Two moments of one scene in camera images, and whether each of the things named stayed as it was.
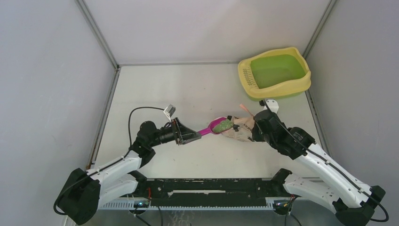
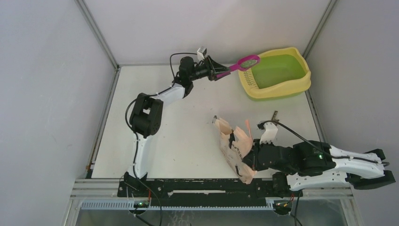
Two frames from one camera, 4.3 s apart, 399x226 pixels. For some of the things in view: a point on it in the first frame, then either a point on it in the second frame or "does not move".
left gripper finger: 187,134 → 218,68
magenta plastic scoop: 213,123 → 243,63
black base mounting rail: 211,192 does not move
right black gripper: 256,136 → 249,158
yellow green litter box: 278,75 does not move
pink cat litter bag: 245,130 → 235,145
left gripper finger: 189,137 → 216,78
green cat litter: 223,125 → 248,63
